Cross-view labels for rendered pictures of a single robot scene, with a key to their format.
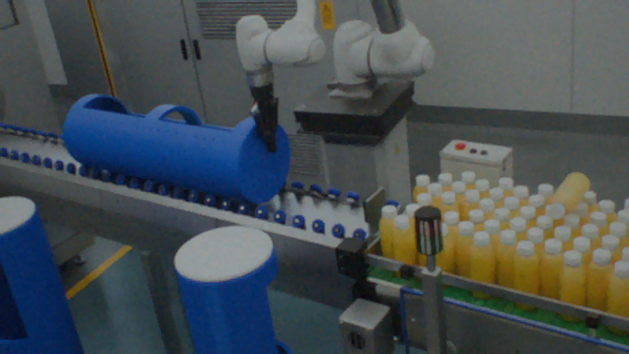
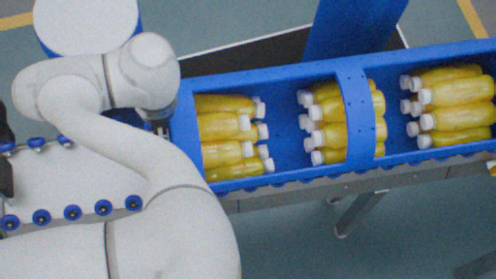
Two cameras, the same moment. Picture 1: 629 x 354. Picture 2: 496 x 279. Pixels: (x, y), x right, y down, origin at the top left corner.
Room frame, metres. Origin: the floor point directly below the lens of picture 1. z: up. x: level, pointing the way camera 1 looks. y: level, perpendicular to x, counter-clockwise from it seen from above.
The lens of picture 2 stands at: (2.75, -0.22, 2.54)
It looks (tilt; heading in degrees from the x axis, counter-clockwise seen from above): 68 degrees down; 121
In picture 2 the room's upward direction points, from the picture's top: 11 degrees clockwise
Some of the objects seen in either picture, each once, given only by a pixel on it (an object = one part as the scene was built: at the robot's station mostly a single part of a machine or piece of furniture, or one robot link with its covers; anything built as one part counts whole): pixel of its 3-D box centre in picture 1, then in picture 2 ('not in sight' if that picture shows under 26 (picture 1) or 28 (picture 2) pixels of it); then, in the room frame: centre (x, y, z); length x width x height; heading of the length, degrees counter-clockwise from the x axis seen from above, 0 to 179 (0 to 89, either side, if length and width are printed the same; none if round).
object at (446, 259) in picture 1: (442, 257); not in sight; (1.76, -0.31, 0.98); 0.07 x 0.07 x 0.16
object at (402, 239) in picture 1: (403, 248); not in sight; (1.83, -0.22, 0.98); 0.07 x 0.07 x 0.16
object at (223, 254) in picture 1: (224, 252); (85, 14); (1.87, 0.28, 1.03); 0.28 x 0.28 x 0.01
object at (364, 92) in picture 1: (353, 83); not in sight; (2.84, -0.20, 1.13); 0.22 x 0.18 x 0.06; 59
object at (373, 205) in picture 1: (374, 211); (6, 179); (2.05, -0.17, 0.99); 0.10 x 0.02 x 0.12; 142
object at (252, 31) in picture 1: (256, 41); (143, 71); (2.30, 0.11, 1.50); 0.13 x 0.11 x 0.16; 53
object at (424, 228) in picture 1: (428, 223); not in sight; (1.53, -0.25, 1.23); 0.06 x 0.06 x 0.04
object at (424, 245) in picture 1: (429, 239); not in sight; (1.53, -0.25, 1.18); 0.06 x 0.06 x 0.05
